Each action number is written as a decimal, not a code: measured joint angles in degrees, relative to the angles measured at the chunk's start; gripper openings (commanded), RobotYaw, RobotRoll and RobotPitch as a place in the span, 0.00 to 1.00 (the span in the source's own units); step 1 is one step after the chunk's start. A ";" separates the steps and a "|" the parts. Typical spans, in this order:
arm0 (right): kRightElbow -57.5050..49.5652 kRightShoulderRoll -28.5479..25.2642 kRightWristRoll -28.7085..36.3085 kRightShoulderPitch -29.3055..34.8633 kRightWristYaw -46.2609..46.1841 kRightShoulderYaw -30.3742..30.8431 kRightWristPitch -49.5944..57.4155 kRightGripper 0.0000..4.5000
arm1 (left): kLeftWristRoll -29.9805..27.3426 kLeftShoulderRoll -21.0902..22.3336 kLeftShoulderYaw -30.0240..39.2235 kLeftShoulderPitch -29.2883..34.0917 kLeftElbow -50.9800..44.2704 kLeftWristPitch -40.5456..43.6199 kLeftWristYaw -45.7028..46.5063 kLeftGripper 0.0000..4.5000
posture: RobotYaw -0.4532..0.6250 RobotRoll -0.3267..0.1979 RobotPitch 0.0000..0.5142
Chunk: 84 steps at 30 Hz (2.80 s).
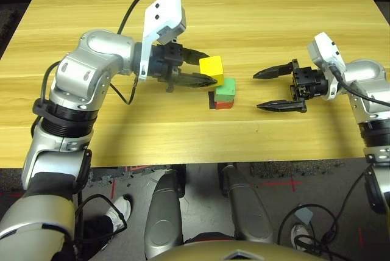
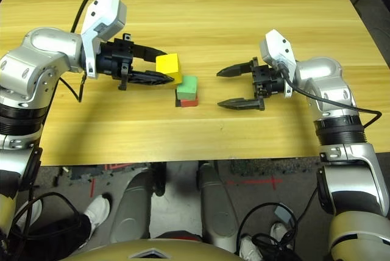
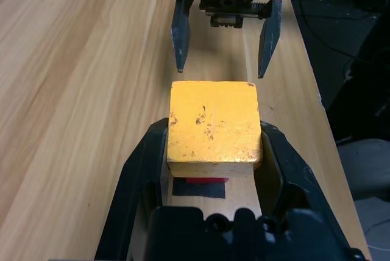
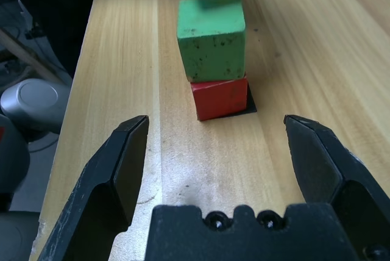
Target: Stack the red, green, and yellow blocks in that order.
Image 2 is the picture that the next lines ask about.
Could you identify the grey speckled carpet piece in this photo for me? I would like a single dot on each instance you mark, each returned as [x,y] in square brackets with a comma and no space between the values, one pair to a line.
[268,165]

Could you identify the grey robot left leg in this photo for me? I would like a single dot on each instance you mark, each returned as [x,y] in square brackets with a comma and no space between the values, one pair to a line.
[134,212]

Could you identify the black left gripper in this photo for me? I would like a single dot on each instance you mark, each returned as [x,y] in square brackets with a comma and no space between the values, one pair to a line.
[117,58]

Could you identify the person's black trouser leg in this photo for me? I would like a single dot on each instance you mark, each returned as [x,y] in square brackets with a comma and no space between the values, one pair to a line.
[61,233]

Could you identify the green wooden block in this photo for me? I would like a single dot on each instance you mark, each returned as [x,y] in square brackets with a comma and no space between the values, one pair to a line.
[187,87]

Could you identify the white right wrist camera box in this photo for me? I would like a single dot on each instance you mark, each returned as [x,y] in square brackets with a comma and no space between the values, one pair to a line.
[277,46]

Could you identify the gold robot torso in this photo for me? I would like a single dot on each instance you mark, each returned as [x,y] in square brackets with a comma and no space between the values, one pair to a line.
[152,252]

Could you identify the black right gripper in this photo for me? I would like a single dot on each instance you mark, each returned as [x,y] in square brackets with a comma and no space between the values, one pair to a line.
[269,79]

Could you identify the grey robot right leg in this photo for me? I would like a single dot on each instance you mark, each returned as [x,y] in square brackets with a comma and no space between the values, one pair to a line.
[217,212]

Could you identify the white sneaker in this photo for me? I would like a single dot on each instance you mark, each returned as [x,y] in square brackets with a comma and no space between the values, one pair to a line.
[281,233]
[29,213]
[97,212]
[250,250]

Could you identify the yellow wooden block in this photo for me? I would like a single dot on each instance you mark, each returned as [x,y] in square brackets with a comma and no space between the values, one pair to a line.
[167,66]

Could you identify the grey robot leg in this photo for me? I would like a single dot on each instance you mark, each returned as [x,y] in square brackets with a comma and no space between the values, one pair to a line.
[217,212]
[134,212]

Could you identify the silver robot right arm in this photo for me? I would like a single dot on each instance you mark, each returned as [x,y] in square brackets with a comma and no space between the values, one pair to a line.
[323,69]

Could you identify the small grey box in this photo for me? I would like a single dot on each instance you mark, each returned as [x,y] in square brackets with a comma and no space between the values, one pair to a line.
[283,214]

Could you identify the black square marker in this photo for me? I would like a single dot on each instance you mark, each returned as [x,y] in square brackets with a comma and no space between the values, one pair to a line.
[177,103]

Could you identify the red wooden block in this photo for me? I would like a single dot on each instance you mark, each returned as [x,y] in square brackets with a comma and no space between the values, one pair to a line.
[190,103]

